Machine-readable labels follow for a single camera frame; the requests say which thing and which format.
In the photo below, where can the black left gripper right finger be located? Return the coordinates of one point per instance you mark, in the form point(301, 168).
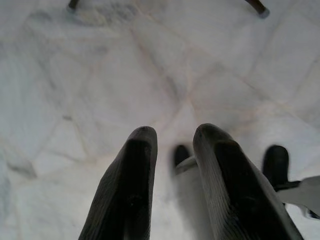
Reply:
point(235, 190)

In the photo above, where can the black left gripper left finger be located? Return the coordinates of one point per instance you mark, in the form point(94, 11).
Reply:
point(125, 190)

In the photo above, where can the black right robot foot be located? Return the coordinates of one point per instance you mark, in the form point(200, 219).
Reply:
point(275, 162)

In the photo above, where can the black robot foot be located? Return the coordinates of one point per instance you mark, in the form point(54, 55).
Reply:
point(181, 156)
point(275, 162)

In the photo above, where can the black left robot foot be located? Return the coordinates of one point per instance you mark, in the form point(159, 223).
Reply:
point(181, 156)

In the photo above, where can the grey right robot leg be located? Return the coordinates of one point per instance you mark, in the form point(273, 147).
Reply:
point(302, 192)

